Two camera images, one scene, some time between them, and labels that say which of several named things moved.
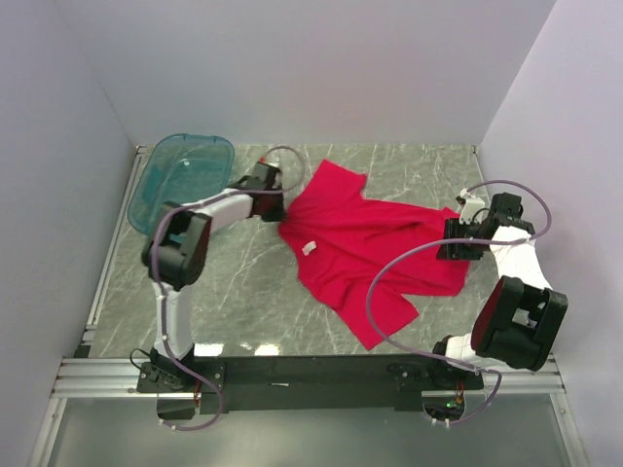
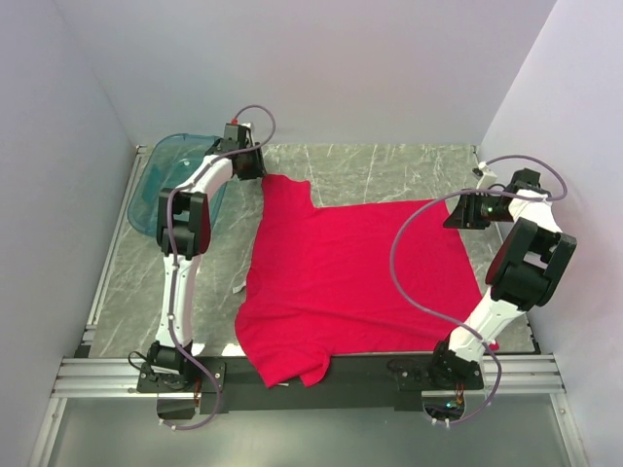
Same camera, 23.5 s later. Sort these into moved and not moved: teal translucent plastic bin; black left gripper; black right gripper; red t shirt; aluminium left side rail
Moved: red t shirt; black left gripper; black right gripper
Not moved: aluminium left side rail; teal translucent plastic bin
